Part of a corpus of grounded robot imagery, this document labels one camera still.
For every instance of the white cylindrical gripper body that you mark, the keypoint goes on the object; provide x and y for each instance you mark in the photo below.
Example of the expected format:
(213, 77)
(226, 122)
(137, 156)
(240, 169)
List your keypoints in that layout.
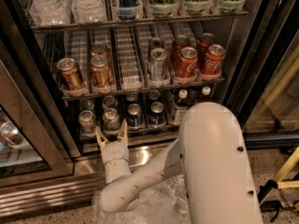
(114, 152)

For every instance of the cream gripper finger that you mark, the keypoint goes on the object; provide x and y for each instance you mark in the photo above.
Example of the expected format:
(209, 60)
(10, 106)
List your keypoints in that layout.
(101, 139)
(123, 133)

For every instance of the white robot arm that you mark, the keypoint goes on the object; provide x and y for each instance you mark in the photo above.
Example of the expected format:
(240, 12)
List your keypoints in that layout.
(211, 154)

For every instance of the front left pepsi can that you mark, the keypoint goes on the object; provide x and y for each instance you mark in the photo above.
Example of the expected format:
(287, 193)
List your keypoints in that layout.
(134, 115)

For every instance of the pepsi can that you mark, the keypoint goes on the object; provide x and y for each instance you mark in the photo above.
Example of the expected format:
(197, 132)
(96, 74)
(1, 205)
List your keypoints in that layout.
(156, 114)
(154, 96)
(134, 115)
(132, 98)

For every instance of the rear right 7up can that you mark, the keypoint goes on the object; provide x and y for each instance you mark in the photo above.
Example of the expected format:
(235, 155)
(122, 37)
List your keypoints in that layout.
(110, 102)

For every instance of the front right pepsi can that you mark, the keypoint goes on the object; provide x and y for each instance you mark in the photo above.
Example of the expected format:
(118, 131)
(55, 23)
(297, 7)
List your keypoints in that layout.
(156, 114)

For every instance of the rear left 7up can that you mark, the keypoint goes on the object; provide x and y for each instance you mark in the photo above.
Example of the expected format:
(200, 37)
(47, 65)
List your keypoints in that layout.
(86, 104)

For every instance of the rear left pepsi can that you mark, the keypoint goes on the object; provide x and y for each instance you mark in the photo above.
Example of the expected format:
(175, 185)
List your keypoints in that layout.
(132, 98)

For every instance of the rear right pepsi can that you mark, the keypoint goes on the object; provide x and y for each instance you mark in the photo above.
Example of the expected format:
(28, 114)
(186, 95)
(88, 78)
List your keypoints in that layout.
(154, 96)

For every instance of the front brown can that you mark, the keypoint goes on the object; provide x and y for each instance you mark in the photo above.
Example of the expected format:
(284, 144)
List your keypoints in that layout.
(101, 71)

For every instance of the brown can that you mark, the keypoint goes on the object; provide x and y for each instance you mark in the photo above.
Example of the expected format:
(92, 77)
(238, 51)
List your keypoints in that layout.
(71, 74)
(100, 49)
(101, 71)

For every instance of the left sliding fridge door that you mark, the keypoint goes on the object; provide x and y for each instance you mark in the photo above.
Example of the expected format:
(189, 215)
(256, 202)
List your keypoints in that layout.
(45, 156)

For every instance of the empty white shelf glide tray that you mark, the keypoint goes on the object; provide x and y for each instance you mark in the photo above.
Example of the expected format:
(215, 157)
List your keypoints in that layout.
(130, 71)

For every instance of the far left brown can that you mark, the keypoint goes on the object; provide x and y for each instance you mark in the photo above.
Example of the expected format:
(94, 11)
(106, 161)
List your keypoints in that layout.
(71, 74)

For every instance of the stainless steel fridge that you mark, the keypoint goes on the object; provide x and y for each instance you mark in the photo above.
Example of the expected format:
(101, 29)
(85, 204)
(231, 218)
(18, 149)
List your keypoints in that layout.
(35, 50)

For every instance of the rear brown can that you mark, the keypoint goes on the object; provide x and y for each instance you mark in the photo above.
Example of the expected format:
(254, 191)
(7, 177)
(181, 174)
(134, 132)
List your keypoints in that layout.
(100, 49)

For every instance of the can behind left door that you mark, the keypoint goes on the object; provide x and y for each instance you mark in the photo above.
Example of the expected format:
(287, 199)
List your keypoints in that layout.
(13, 136)

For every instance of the front silver can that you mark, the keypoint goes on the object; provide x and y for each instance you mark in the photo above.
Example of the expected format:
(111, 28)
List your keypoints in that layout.
(157, 63)

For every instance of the silver can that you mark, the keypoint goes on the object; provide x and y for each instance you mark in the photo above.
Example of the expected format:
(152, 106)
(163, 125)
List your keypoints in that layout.
(157, 63)
(154, 43)

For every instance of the rear silver can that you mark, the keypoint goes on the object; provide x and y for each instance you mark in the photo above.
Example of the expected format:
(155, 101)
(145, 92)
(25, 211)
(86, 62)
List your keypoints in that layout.
(154, 43)

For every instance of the front left coca-cola can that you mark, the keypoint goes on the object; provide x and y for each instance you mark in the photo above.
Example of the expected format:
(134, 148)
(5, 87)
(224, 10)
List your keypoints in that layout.
(187, 60)

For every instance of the coca-cola can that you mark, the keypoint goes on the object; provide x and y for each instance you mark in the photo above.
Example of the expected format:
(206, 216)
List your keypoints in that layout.
(211, 64)
(203, 42)
(187, 60)
(179, 42)

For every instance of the rear left coca-cola can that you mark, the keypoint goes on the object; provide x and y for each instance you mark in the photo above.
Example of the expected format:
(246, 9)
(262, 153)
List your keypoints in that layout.
(179, 42)

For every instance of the front right coca-cola can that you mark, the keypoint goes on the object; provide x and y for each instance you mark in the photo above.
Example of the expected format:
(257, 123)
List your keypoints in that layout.
(211, 64)

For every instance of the rear right coca-cola can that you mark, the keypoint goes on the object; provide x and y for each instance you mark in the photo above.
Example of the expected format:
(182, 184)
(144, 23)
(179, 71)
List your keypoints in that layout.
(203, 42)

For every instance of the right glass fridge door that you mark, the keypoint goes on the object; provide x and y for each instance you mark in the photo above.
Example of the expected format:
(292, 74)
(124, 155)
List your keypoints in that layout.
(265, 95)

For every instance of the left white-capped drink bottle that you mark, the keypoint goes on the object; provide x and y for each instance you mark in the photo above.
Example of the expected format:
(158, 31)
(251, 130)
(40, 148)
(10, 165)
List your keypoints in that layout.
(179, 107)

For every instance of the white-capped drink bottle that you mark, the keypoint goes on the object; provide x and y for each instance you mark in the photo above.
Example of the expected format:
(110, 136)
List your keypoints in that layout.
(203, 95)
(179, 107)

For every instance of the right white-capped drink bottle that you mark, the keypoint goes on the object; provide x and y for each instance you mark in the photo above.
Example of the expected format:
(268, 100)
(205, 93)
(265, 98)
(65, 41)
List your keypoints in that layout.
(203, 95)

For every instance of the yellow black stand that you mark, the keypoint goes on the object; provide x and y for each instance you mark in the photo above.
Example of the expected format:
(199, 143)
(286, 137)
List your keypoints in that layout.
(280, 181)

